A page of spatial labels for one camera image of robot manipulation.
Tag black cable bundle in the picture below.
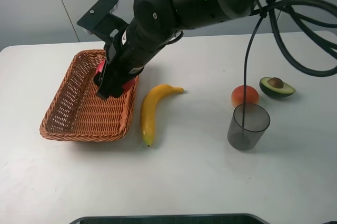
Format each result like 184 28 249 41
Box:
242 0 337 138

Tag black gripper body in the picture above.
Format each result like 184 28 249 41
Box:
104 21 182 82

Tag red item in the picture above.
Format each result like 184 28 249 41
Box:
93 60 135 93

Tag woven orange wicker basket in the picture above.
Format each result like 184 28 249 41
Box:
39 49 138 142

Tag smoky grey plastic cup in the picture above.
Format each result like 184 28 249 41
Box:
227 103 271 151

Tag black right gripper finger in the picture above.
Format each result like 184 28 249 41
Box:
105 73 132 98

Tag halved avocado with pit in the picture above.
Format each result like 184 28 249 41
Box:
259 77 296 98

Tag yellow banana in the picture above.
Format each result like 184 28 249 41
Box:
140 84 184 147

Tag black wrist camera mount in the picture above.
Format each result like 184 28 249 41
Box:
77 0 128 45

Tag orange tomato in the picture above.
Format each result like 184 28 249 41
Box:
231 85 260 108

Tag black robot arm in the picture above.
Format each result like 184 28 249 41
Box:
78 0 336 100

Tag dark device at bottom edge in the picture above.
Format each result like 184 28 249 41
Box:
72 214 265 224

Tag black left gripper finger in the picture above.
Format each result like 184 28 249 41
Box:
96 62 115 100

